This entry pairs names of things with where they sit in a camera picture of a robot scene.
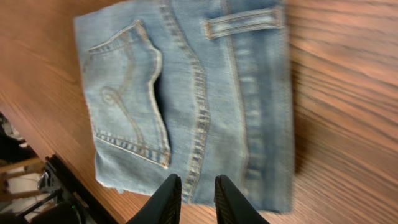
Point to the wooden chair frame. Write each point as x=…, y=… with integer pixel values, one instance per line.
x=20, y=180

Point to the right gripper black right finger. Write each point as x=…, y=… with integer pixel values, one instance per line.
x=231, y=205

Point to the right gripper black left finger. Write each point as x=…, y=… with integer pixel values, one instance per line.
x=164, y=206

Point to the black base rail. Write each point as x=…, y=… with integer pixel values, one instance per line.
x=74, y=204

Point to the blue denim jeans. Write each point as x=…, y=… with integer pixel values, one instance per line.
x=195, y=88

